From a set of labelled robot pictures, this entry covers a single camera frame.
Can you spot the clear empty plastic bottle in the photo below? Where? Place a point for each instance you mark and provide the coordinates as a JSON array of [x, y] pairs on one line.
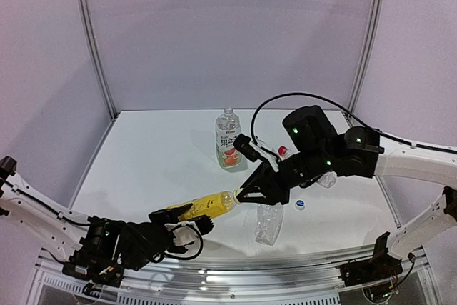
[[269, 223]]

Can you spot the aluminium frame post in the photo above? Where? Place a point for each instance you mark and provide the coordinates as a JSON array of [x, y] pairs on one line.
[[95, 58], [367, 48]]

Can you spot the fruit tea bottle white label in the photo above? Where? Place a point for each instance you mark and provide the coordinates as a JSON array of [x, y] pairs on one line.
[[227, 129]]

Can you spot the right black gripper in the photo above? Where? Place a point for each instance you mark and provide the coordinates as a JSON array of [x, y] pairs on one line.
[[277, 181]]

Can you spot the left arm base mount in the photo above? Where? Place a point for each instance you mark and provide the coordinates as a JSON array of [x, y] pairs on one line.
[[97, 266]]

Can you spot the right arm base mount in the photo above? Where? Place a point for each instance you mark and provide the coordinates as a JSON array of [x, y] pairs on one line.
[[378, 275]]

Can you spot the front aluminium rail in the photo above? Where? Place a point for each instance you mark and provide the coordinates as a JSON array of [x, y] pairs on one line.
[[305, 279]]

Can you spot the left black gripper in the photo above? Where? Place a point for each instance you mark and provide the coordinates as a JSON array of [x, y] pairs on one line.
[[166, 226]]

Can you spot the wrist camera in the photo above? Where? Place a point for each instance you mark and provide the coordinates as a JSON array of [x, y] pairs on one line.
[[256, 151], [185, 234]]

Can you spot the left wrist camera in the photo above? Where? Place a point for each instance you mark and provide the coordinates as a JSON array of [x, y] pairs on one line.
[[185, 234]]

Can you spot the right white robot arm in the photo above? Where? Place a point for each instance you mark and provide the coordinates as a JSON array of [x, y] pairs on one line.
[[360, 151]]

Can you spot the left aluminium frame post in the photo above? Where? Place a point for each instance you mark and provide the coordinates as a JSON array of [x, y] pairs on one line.
[[95, 58]]

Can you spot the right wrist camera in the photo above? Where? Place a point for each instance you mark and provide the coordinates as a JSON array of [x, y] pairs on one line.
[[256, 151]]

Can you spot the yellow drink bottle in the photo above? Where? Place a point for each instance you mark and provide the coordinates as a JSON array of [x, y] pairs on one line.
[[213, 205]]

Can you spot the right aluminium frame post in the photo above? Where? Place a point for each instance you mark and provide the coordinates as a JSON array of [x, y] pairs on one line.
[[367, 48]]

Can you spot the red label water bottle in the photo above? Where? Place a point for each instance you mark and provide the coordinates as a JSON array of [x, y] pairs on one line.
[[326, 180]]

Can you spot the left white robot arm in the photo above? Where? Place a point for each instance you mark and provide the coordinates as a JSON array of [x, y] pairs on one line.
[[63, 231]]

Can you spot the blue white bottle cap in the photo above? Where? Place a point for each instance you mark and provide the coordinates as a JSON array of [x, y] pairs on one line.
[[300, 205]]

